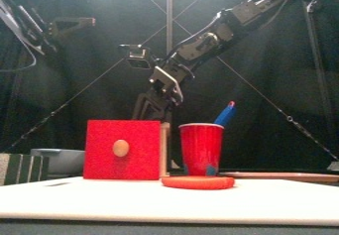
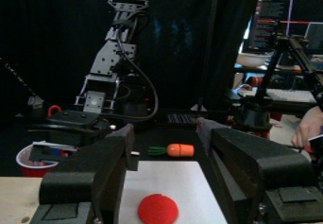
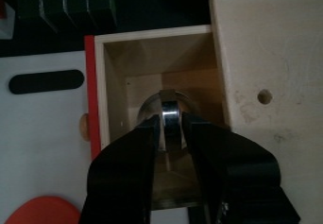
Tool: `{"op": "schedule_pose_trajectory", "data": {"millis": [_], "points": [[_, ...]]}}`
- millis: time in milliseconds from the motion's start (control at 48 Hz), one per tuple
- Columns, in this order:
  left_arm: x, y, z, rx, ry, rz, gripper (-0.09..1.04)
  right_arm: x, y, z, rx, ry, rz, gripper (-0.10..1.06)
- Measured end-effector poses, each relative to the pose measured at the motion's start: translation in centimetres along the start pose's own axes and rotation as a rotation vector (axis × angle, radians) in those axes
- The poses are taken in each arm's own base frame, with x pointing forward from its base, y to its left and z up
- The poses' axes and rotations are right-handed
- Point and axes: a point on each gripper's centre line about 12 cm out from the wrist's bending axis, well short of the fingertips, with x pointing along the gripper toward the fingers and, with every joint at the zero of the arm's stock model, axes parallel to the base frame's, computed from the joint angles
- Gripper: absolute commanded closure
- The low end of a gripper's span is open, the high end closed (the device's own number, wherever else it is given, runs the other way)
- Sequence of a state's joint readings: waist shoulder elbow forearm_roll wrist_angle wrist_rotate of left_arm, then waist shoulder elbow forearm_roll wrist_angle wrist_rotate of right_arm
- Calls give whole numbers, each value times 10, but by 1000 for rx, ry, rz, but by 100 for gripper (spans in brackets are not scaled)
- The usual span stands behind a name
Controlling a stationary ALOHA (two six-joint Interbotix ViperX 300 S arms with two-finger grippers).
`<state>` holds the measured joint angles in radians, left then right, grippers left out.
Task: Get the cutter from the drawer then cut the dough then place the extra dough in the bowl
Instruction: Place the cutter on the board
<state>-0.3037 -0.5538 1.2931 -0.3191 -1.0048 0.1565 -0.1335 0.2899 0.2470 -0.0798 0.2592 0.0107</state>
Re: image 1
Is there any red drawer with wooden knob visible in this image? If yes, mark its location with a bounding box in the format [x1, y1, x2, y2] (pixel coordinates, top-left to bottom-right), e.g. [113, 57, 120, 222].
[82, 119, 162, 181]

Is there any blue cutter with red tip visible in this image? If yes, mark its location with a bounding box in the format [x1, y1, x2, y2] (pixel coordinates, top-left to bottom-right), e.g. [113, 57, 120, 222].
[213, 100, 237, 128]

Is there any orange dough disc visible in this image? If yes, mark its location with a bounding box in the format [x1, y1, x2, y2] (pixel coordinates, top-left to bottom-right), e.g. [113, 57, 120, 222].
[160, 175, 237, 190]

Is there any grey bowl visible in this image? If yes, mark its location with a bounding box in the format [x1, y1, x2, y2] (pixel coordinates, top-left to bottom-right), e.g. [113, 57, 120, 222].
[29, 148, 85, 176]

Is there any red plastic cup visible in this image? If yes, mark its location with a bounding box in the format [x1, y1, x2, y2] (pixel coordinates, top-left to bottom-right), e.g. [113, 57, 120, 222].
[177, 122, 225, 177]

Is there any white cutting board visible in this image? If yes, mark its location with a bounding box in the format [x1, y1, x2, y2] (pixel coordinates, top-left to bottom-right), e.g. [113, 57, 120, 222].
[0, 176, 339, 227]

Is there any green white striped block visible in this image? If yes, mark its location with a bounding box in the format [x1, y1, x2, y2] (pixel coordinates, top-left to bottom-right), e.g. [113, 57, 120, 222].
[0, 153, 50, 186]

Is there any brown wooden tray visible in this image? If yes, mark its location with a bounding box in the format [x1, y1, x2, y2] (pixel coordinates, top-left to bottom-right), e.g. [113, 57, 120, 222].
[218, 171, 339, 183]

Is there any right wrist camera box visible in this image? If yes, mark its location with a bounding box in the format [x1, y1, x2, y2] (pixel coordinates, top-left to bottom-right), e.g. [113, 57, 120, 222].
[117, 44, 156, 70]

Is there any grey vertical frame pole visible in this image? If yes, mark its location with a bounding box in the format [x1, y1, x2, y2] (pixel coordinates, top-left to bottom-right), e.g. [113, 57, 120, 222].
[164, 0, 174, 57]

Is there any black slanted frame post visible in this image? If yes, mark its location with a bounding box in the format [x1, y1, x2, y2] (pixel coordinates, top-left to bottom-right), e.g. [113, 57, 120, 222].
[300, 0, 334, 148]

